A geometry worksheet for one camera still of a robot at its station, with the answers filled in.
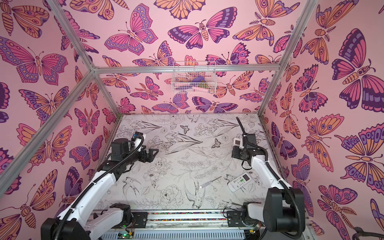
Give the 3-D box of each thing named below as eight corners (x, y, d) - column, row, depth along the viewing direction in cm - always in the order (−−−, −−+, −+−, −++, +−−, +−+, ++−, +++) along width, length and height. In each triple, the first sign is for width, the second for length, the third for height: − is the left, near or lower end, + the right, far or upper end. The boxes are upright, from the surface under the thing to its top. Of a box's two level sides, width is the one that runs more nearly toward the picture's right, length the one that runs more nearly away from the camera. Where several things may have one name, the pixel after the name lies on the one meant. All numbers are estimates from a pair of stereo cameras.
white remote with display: (231, 193, 84) (232, 192, 82) (226, 185, 87) (226, 183, 85) (252, 180, 88) (253, 179, 87) (246, 173, 91) (247, 171, 90)
